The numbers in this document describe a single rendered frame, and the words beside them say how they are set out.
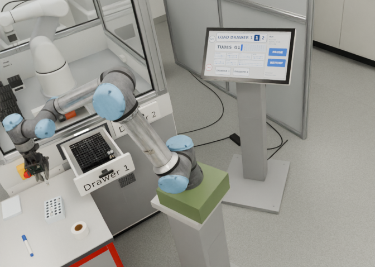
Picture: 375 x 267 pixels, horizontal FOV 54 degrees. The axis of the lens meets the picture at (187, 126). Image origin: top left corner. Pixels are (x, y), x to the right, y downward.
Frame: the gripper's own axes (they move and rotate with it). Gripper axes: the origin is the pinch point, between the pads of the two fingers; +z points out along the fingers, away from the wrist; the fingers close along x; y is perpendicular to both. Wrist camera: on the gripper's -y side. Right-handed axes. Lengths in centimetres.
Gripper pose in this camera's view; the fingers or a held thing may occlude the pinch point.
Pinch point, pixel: (44, 177)
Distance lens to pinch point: 181.0
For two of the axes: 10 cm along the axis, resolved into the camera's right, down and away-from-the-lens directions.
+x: 9.3, -3.1, 1.9
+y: 3.3, 5.3, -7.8
